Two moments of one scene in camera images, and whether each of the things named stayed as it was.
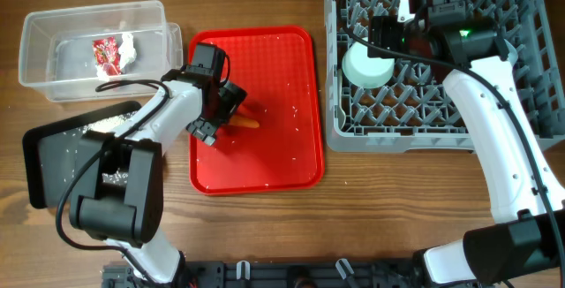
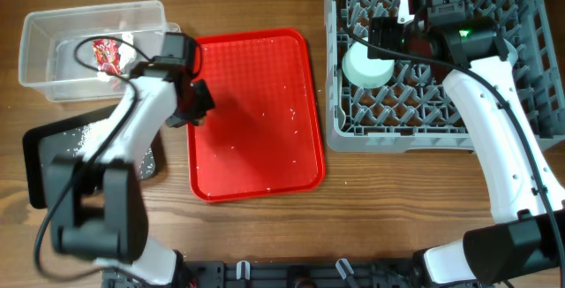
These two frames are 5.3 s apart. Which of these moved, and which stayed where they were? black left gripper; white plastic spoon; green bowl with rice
Moved: black left gripper
Stayed: white plastic spoon; green bowl with rice
